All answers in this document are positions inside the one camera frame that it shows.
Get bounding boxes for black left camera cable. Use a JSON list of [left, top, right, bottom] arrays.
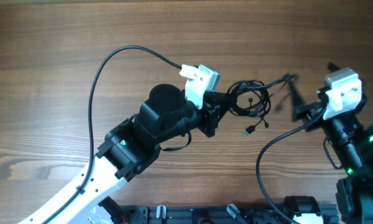
[[42, 45, 183, 224]]

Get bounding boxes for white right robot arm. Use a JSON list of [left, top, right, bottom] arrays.
[[288, 63, 373, 223]]

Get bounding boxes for black usb cables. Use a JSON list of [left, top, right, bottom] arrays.
[[226, 73, 298, 137]]

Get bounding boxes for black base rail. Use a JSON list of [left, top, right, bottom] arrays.
[[111, 203, 339, 224]]

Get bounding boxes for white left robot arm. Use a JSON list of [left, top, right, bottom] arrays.
[[23, 84, 236, 223]]

